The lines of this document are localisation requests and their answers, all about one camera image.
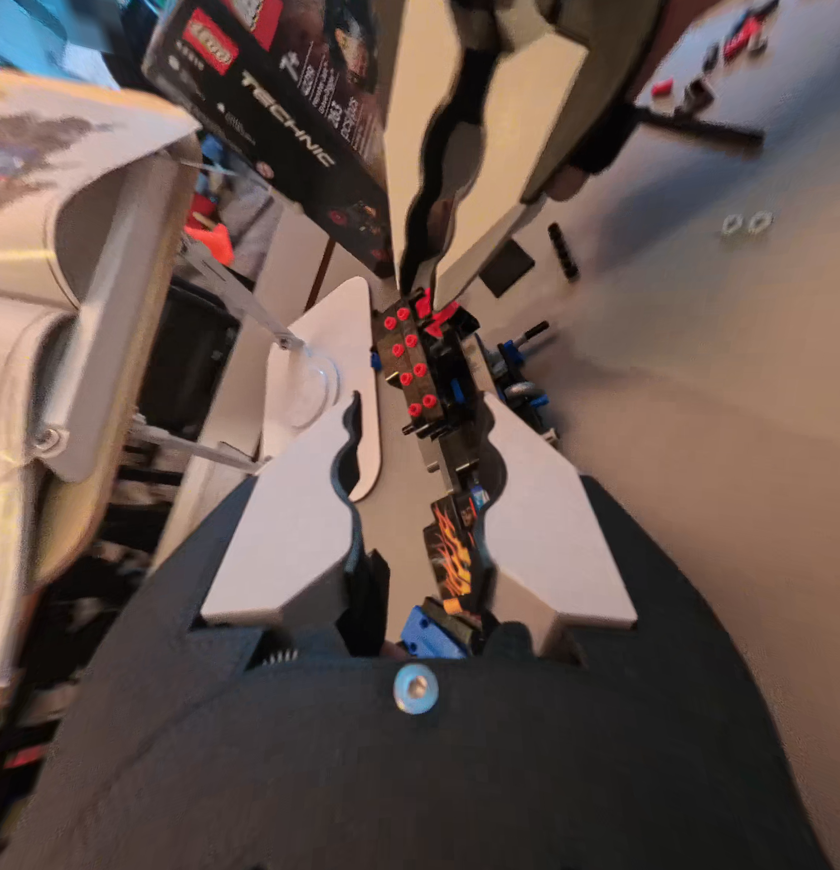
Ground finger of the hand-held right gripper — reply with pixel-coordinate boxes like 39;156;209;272
381;0;467;286
432;29;591;305

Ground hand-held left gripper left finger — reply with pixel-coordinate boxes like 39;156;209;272
201;391;392;658

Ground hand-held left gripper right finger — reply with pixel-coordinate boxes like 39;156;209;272
477;393;640;658

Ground black blue toy car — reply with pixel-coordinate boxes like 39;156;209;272
367;289;558;662

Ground black beam assembly red pins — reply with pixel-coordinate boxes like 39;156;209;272
374;299;442;437

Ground small red brick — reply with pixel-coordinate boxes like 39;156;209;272
414;285;463;339

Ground instruction book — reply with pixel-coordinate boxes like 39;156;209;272
0;68;204;687

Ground light grey desk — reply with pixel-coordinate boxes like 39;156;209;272
257;0;840;870

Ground person's right hand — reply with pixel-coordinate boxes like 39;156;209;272
544;98;643;205

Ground long black axle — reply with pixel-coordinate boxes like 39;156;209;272
631;105;765;148

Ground pile of small toy bricks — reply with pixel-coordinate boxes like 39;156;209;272
702;0;781;72

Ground toy set box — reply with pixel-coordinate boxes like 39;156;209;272
141;0;402;281

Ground black short beam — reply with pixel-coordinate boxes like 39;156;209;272
546;222;581;281

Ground white oval stand base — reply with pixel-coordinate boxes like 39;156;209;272
273;343;344;430

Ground black square tile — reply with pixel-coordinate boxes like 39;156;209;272
478;239;537;299

